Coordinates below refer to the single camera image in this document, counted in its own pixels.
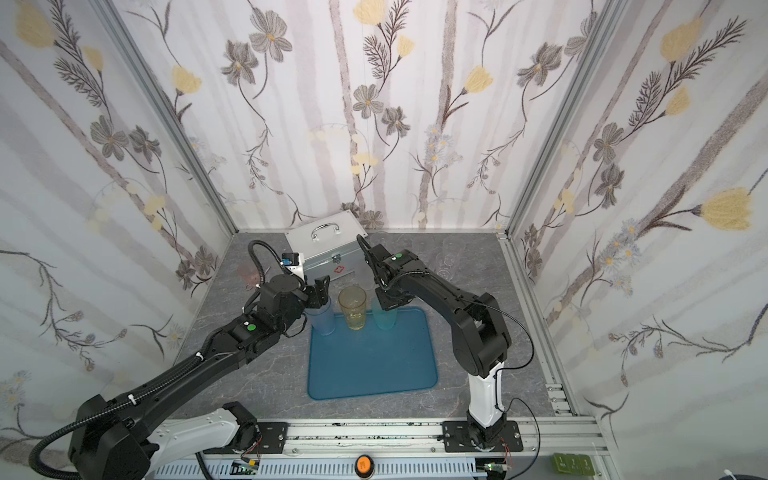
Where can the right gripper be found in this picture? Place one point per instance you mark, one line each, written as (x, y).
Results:
(377, 260)

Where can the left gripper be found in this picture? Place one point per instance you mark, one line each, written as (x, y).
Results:
(315, 293)

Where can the yellow plastic cup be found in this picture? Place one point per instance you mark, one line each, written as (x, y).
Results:
(353, 304)

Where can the blue plastic cup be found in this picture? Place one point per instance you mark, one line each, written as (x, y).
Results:
(322, 318)

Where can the teal plastic cup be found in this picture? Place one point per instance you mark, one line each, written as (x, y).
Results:
(384, 319)

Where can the teal plastic tray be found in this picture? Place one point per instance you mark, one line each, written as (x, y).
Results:
(372, 361)

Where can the pink plastic cup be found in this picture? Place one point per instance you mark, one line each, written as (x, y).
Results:
(250, 276)

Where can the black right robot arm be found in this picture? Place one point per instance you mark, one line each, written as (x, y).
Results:
(479, 333)

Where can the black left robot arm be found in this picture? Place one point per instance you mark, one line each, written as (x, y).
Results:
(111, 439)

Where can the silver first aid case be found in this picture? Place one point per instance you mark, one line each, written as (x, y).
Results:
(328, 247)

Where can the orange emergency button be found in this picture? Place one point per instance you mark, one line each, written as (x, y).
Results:
(364, 467)

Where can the green circuit board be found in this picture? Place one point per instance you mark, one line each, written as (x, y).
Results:
(573, 465)

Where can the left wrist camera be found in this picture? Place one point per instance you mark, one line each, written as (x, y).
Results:
(293, 262)

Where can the white perforated cable duct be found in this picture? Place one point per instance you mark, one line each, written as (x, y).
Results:
(323, 468)

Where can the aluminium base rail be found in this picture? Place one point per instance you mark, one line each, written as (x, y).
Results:
(524, 451)

